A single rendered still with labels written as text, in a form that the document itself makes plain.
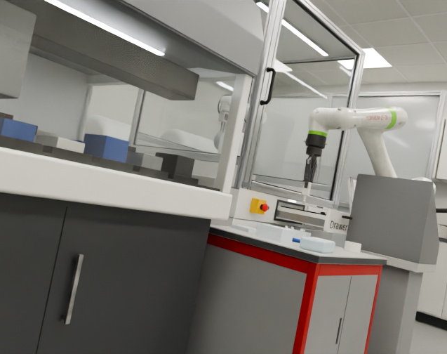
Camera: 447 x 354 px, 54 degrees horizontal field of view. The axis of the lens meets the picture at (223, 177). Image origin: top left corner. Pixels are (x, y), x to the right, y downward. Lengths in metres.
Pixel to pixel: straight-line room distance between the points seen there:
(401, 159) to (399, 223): 1.70
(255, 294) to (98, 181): 0.75
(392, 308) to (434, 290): 2.80
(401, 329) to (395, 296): 0.15
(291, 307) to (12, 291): 0.89
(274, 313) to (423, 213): 0.93
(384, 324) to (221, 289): 0.89
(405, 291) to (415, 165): 1.77
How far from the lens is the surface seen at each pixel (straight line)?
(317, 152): 2.14
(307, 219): 2.24
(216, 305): 1.81
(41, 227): 1.28
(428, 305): 5.12
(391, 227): 2.27
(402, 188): 2.27
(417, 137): 3.91
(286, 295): 1.61
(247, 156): 2.08
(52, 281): 1.34
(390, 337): 2.33
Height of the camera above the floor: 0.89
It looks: 2 degrees up
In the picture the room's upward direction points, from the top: 11 degrees clockwise
